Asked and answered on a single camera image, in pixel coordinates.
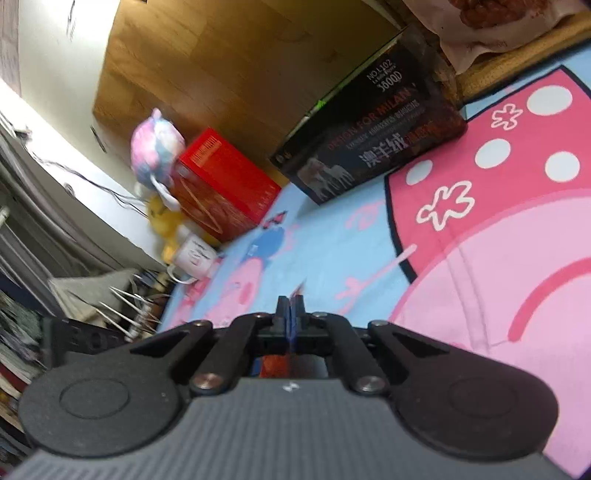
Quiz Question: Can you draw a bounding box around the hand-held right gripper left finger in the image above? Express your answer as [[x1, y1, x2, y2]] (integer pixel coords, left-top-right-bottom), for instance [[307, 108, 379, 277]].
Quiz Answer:
[[131, 296, 291, 397]]

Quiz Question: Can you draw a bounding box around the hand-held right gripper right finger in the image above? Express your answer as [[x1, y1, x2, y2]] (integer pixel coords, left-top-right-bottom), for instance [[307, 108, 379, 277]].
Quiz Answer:
[[292, 295, 451, 396]]

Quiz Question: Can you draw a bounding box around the red snack packet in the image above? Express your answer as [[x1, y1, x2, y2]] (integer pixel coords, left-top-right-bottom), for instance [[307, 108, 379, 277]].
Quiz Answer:
[[252, 278, 327, 380]]

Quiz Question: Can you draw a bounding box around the grey patterned cloth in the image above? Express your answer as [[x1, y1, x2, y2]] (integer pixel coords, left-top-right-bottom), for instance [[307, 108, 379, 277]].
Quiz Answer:
[[48, 270, 140, 320]]

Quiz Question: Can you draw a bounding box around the white router with antennas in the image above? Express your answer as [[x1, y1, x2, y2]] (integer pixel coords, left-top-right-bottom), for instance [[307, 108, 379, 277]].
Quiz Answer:
[[95, 272, 163, 339]]

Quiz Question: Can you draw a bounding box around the pile of books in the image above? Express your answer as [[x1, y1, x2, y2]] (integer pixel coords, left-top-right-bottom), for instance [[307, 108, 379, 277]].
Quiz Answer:
[[0, 277, 49, 464]]

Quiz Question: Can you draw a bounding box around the white enamel mug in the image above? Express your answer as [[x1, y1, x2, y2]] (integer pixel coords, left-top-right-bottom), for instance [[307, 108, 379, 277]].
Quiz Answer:
[[167, 233, 221, 283]]

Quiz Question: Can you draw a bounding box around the grey curtain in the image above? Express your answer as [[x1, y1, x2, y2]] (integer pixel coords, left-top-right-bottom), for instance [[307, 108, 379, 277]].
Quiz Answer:
[[0, 134, 163, 280]]

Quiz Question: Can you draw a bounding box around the yellow plush toy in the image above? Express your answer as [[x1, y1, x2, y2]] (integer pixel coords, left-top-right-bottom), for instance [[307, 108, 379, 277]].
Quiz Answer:
[[148, 196, 221, 260]]

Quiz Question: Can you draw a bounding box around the tall red box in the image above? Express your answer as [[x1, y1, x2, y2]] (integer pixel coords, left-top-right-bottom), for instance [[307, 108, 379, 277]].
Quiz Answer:
[[173, 128, 282, 244]]

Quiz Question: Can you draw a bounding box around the black cardboard box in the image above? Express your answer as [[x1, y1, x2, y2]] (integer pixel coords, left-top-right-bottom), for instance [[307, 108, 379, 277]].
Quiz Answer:
[[270, 27, 468, 206]]

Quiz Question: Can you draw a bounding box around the pink blue plush toy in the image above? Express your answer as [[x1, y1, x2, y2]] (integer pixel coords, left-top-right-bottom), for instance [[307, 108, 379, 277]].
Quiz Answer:
[[130, 108, 187, 191]]

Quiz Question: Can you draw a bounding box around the wooden headboard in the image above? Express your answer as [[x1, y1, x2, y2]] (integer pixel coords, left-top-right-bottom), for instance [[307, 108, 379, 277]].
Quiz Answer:
[[92, 0, 408, 186]]

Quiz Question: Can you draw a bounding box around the large pink snack bag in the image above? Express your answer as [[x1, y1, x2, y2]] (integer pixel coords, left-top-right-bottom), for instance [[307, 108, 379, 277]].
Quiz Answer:
[[402, 0, 591, 75]]

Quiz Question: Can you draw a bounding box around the dark wall cable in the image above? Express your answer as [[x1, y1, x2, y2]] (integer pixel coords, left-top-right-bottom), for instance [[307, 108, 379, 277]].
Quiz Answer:
[[28, 152, 149, 216]]

